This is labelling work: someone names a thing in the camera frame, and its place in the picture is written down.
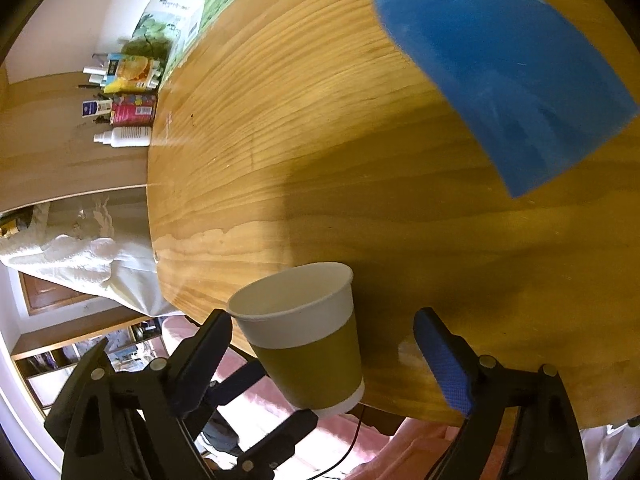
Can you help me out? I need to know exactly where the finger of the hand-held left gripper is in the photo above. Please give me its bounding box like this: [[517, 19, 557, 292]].
[[236, 409, 319, 472], [214, 360, 267, 407]]

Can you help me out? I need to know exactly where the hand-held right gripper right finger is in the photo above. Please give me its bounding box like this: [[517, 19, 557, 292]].
[[413, 307, 589, 480]]

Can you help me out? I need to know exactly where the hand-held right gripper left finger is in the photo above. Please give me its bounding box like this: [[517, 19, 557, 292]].
[[44, 309, 234, 480]]

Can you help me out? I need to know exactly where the white and olive paper cup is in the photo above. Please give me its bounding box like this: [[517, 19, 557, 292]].
[[227, 261, 366, 417]]

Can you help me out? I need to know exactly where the blue plastic cup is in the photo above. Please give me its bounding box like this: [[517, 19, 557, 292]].
[[374, 0, 640, 199]]

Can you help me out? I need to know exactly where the pink sofa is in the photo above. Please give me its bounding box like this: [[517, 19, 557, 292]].
[[162, 314, 463, 480]]

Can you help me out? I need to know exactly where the wooden shelf unit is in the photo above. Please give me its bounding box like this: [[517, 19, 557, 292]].
[[10, 310, 173, 413]]

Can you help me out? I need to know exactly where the white blanket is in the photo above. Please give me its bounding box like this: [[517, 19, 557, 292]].
[[0, 194, 173, 317]]

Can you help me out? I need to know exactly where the wooden door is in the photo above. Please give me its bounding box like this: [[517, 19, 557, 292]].
[[19, 269, 108, 317]]

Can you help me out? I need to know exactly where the white cloth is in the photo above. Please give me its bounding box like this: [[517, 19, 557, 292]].
[[579, 417, 640, 480]]

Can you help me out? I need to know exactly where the white plastic bottle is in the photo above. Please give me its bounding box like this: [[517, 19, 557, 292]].
[[92, 127, 152, 148]]

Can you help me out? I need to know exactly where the wooden side cabinet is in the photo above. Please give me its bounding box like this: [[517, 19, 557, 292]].
[[0, 71, 153, 213]]

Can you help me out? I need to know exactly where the blue and white tube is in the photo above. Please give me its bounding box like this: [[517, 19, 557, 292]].
[[81, 99, 114, 121]]

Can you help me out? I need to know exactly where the yellow snack packet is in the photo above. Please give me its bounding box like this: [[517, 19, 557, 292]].
[[104, 55, 162, 94]]

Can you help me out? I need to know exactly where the white printed carton box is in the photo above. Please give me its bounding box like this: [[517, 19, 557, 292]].
[[144, 0, 206, 47]]

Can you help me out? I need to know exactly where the black cable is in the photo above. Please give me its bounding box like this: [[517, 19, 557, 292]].
[[307, 405, 368, 480]]

